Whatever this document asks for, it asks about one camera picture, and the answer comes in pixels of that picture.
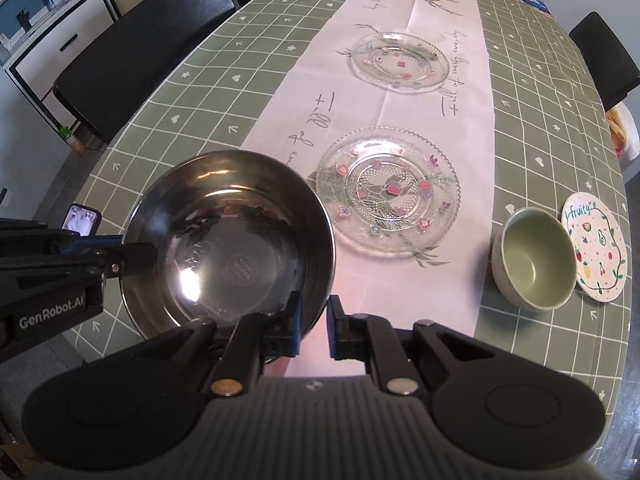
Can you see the white fruit-print plate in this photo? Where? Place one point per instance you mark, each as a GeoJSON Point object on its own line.
{"type": "Point", "coordinates": [600, 250]}

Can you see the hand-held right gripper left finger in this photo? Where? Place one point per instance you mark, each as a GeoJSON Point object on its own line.
{"type": "Point", "coordinates": [297, 317]}

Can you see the small lit screen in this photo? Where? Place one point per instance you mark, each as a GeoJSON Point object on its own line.
{"type": "Point", "coordinates": [82, 219]}

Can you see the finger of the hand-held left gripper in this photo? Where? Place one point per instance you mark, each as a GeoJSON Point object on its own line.
{"type": "Point", "coordinates": [137, 259]}
{"type": "Point", "coordinates": [92, 245]}

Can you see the stainless steel bowl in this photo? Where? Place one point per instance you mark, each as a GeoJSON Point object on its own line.
{"type": "Point", "coordinates": [225, 230]}

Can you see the small clear glass plate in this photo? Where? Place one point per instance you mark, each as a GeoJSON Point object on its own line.
{"type": "Point", "coordinates": [400, 62]}

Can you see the blue flat pack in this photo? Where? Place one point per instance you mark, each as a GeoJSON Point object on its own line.
{"type": "Point", "coordinates": [532, 1]}

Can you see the green checked tablecloth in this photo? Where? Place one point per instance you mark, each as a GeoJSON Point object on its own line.
{"type": "Point", "coordinates": [200, 85]}

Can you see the black bench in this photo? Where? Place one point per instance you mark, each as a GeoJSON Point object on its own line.
{"type": "Point", "coordinates": [140, 50]}

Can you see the yellow patterned cloth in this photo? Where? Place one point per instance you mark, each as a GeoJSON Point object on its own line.
{"type": "Point", "coordinates": [615, 130]}

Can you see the large clear glass plate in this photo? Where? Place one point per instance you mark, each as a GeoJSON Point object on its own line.
{"type": "Point", "coordinates": [390, 195]}

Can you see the white towel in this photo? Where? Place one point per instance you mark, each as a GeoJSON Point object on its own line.
{"type": "Point", "coordinates": [632, 130]}

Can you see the green ceramic bowl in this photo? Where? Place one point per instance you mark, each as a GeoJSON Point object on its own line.
{"type": "Point", "coordinates": [535, 260]}

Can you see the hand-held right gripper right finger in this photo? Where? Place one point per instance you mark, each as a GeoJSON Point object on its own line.
{"type": "Point", "coordinates": [331, 325]}

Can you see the white cabinet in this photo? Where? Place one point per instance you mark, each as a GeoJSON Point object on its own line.
{"type": "Point", "coordinates": [50, 50]}

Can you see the white printed table runner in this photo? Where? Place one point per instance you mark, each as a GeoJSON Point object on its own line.
{"type": "Point", "coordinates": [350, 105]}

